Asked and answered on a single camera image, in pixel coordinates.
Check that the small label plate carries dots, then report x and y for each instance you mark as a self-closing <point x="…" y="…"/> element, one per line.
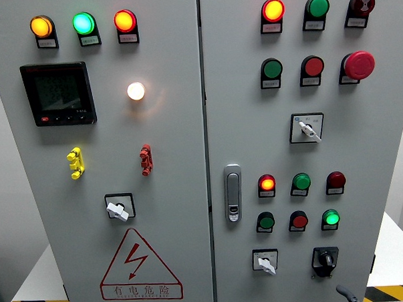
<point x="264" y="230"/>
<point x="271" y="28"/>
<point x="48" y="43"/>
<point x="296" y="229"/>
<point x="329" y="228"/>
<point x="334" y="191"/>
<point x="271" y="84"/>
<point x="298" y="193"/>
<point x="313" y="25"/>
<point x="355" y="23"/>
<point x="347" y="80"/>
<point x="90" y="40"/>
<point x="266" y="194"/>
<point x="310" y="82"/>
<point x="128" y="38"/>

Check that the small green round lamp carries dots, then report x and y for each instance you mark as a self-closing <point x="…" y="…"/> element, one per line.
<point x="302" y="181"/>
<point x="331" y="217"/>

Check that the small red push button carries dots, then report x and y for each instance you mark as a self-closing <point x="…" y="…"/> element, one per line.
<point x="300" y="221"/>

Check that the small green push button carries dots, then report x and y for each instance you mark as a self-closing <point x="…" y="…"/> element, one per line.
<point x="267" y="221"/>

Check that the small red round lamp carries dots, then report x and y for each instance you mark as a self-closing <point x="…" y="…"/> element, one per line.
<point x="267" y="183"/>
<point x="336" y="180"/>

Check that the pale grey door with lock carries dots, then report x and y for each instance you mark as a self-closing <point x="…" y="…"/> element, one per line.
<point x="355" y="151"/>

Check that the silver door lock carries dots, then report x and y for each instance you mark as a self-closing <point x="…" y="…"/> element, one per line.
<point x="233" y="193"/>

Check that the red warning triangle sticker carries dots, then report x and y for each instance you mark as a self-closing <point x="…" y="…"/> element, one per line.
<point x="140" y="290"/>

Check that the large red stop button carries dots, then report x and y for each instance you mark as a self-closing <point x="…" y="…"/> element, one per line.
<point x="360" y="65"/>

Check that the large red push button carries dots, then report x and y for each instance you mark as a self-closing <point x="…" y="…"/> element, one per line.
<point x="314" y="66"/>

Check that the pale grey cabinet door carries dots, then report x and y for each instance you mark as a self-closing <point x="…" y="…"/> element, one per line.
<point x="174" y="142"/>

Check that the large green push button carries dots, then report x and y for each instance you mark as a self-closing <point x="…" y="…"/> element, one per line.
<point x="272" y="68"/>

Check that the large dark green lamp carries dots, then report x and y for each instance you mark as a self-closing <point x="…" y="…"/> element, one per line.
<point x="318" y="7"/>

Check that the dark red buzzer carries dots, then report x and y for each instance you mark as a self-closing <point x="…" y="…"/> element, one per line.
<point x="363" y="3"/>

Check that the white round lamp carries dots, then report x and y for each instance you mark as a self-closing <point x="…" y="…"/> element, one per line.
<point x="136" y="91"/>

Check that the large red round lamp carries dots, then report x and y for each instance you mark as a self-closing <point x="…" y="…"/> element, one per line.
<point x="125" y="21"/>
<point x="273" y="10"/>

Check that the black display meter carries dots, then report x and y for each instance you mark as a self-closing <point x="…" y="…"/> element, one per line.
<point x="59" y="93"/>

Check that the large bright green lamp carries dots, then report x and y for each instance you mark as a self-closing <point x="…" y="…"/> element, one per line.
<point x="83" y="23"/>

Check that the large yellow round lamp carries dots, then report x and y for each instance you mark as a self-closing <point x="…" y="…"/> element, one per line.
<point x="41" y="27"/>

